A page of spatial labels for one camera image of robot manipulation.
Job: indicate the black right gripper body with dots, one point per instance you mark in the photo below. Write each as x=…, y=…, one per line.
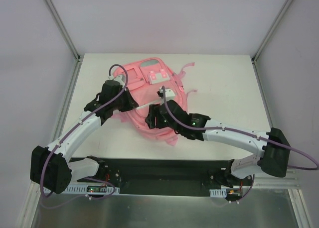
x=153, y=117

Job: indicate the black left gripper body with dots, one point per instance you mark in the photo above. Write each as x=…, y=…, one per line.
x=128, y=100

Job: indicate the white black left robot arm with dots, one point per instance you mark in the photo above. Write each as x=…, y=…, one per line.
x=51, y=166

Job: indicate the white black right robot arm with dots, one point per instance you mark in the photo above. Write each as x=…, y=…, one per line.
x=268, y=150

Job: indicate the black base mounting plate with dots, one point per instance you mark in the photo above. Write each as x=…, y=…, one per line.
x=193, y=178

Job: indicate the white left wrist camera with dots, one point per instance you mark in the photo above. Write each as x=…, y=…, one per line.
x=121, y=78

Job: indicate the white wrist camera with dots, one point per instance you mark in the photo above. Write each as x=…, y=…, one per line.
x=121, y=78
x=166, y=93

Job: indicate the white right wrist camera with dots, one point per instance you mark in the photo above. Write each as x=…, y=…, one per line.
x=166, y=93

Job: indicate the white slotted cable duct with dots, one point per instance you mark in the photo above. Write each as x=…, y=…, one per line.
x=91, y=189

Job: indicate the small white cable duct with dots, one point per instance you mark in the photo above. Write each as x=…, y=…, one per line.
x=218, y=193

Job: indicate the aluminium frame rail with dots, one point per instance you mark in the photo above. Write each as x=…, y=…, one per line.
x=62, y=29

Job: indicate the right aluminium frame post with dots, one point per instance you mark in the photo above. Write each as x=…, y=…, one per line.
x=271, y=31

